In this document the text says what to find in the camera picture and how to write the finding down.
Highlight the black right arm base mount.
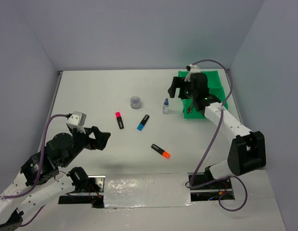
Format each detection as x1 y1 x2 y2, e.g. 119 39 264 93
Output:
190 179 234 202

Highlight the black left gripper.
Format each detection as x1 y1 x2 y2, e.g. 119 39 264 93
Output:
62 125 111 167

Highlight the pink highlighter marker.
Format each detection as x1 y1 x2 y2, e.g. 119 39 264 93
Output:
115 112 124 129

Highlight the clear paper clip jar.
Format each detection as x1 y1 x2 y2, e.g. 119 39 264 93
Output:
130 96 141 109

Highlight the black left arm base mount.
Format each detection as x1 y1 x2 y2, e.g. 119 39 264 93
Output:
58 175 105 209

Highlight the green four-compartment bin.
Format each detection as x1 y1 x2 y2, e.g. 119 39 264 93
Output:
182 71 226 119

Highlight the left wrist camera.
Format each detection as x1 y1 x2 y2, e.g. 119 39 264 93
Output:
66 111 87 134

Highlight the orange highlighter marker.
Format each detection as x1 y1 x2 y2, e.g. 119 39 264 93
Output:
151 144 170 159

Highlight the silver foil sheet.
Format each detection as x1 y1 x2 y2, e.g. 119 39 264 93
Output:
104 173 193 208

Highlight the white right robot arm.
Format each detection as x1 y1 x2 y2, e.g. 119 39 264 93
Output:
168 72 266 188

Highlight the aluminium table edge rail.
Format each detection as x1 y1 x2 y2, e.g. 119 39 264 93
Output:
30 70 64 174

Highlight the blue highlighter marker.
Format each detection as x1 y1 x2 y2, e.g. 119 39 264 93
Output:
137 115 150 131

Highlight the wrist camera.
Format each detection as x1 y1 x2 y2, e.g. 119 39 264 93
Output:
66 111 87 134
184 64 201 82

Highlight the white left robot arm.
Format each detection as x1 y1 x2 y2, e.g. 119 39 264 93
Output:
0 126 111 231

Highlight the small clear spray bottle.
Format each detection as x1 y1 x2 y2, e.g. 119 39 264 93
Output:
162 98 169 115

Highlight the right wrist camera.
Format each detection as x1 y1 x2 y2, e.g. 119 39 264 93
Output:
184 64 201 82

